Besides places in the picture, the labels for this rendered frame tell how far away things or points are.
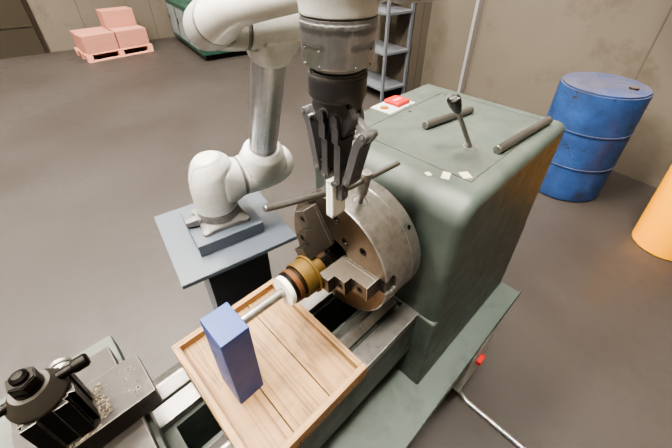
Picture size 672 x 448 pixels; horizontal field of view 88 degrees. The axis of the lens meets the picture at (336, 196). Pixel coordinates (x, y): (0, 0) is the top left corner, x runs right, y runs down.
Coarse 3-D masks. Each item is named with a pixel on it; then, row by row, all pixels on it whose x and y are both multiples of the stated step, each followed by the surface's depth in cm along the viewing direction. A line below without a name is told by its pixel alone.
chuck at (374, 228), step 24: (312, 192) 84; (336, 216) 76; (360, 216) 72; (384, 216) 74; (336, 240) 80; (360, 240) 73; (384, 240) 72; (360, 264) 77; (384, 264) 72; (408, 264) 77
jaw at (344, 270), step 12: (336, 264) 78; (348, 264) 78; (324, 276) 75; (336, 276) 75; (348, 276) 75; (360, 276) 75; (372, 276) 75; (324, 288) 77; (336, 288) 77; (348, 288) 76; (360, 288) 74; (372, 288) 74; (384, 288) 75
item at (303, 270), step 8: (304, 256) 77; (296, 264) 76; (304, 264) 76; (312, 264) 75; (320, 264) 78; (288, 272) 74; (296, 272) 75; (304, 272) 74; (312, 272) 75; (288, 280) 73; (296, 280) 73; (304, 280) 74; (312, 280) 74; (320, 280) 75; (296, 288) 73; (304, 288) 74; (312, 288) 75; (320, 288) 77; (304, 296) 75
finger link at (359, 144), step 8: (360, 136) 44; (368, 136) 44; (376, 136) 45; (360, 144) 44; (368, 144) 46; (352, 152) 46; (360, 152) 46; (352, 160) 47; (360, 160) 47; (352, 168) 48; (360, 168) 49; (344, 176) 50; (352, 176) 49; (360, 176) 51; (344, 184) 50
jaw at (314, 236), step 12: (312, 204) 80; (300, 216) 80; (312, 216) 79; (312, 228) 78; (324, 228) 80; (300, 240) 80; (312, 240) 78; (324, 240) 80; (300, 252) 78; (312, 252) 78
